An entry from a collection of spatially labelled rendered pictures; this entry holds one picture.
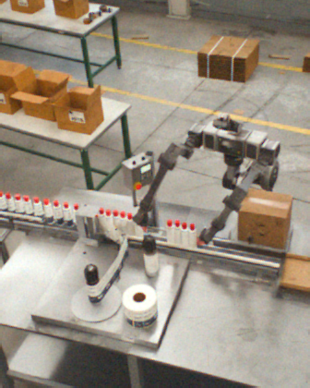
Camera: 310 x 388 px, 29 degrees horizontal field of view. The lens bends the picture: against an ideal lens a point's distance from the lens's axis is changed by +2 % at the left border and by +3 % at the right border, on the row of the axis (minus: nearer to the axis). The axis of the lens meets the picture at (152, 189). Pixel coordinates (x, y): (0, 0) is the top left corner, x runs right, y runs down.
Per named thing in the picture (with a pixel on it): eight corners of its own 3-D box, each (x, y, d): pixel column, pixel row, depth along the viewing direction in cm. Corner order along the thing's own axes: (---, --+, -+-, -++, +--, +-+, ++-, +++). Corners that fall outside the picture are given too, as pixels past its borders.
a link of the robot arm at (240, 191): (249, 196, 329) (233, 186, 330) (236, 212, 336) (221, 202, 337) (269, 166, 366) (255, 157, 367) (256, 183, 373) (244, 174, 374)
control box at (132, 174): (125, 186, 386) (121, 162, 374) (145, 175, 393) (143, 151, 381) (133, 192, 379) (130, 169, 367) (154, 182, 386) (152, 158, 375)
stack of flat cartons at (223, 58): (196, 77, 766) (196, 53, 747) (211, 57, 804) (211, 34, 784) (245, 83, 742) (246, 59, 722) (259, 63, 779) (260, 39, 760)
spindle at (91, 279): (86, 305, 361) (79, 271, 343) (92, 294, 367) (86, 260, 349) (100, 308, 358) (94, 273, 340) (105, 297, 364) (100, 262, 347)
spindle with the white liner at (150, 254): (143, 275, 377) (139, 241, 359) (148, 265, 384) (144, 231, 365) (156, 278, 374) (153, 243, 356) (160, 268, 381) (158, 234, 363)
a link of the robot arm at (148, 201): (179, 159, 351) (163, 150, 353) (174, 163, 346) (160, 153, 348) (153, 209, 377) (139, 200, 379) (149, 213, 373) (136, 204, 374)
